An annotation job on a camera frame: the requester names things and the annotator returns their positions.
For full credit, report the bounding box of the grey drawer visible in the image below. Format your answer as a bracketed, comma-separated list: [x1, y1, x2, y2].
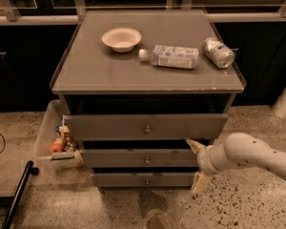
[92, 173, 194, 188]
[64, 114, 228, 141]
[80, 149, 198, 168]

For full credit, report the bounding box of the grey drawer cabinet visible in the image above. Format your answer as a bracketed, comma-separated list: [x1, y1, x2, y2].
[51, 10, 245, 176]

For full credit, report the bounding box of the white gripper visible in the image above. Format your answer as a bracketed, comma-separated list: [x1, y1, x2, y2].
[186, 139, 228, 194]

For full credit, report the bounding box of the clear plastic water bottle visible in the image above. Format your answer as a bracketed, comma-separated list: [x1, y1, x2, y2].
[138, 45, 199, 70]

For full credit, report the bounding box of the white paper bowl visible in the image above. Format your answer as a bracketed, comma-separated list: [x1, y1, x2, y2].
[102, 28, 142, 52]

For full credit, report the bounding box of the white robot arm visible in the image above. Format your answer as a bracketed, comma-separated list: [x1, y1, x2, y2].
[186, 133, 286, 194]

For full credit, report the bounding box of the grey bottom drawer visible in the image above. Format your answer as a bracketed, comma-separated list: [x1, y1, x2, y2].
[92, 173, 194, 188]

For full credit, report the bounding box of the orange toy fruit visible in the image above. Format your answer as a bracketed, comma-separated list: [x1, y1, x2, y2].
[50, 141, 63, 154]

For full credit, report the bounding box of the grey top drawer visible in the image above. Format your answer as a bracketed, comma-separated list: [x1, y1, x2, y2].
[64, 114, 228, 141]

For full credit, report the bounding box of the clear plastic storage bin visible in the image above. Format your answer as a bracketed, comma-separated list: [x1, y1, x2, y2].
[34, 100, 83, 170]

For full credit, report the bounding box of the silver drink can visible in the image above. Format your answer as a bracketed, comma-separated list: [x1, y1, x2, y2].
[202, 37, 235, 69]

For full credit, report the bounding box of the small brown snack box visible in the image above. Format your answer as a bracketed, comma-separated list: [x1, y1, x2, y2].
[59, 126, 77, 152]

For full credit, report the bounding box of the black metal bar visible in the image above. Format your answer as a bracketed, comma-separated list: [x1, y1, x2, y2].
[1, 160, 39, 229]

